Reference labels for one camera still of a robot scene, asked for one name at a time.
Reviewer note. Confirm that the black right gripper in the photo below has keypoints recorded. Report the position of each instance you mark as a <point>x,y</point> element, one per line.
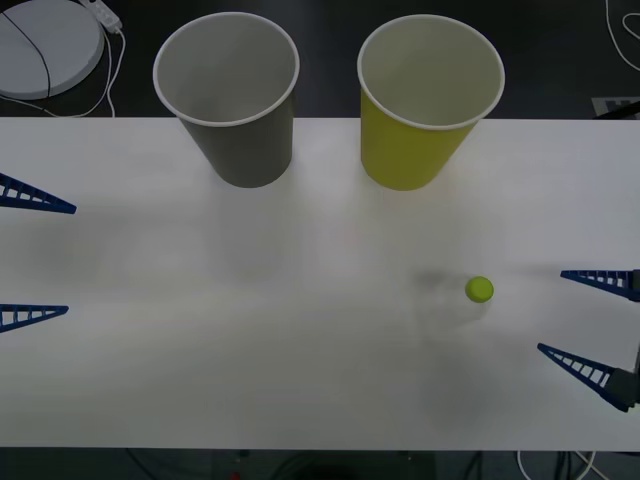
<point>638,360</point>

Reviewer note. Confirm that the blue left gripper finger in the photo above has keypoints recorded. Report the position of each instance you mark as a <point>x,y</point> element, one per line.
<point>20,316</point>
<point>30,196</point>

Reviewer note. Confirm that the clear bottle with green cap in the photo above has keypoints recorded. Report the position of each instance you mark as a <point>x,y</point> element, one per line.
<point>479,290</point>

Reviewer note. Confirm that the white round floor stand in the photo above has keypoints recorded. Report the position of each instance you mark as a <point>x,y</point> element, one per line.
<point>70,50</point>

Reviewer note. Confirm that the white power strip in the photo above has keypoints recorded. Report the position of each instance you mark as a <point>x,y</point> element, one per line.
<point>107,15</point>

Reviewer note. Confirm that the grey plastic waste bin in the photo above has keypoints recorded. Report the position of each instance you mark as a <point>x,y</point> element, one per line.
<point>240,150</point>

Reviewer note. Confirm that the yellow-green plastic waste bin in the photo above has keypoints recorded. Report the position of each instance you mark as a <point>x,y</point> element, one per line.
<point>400,150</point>

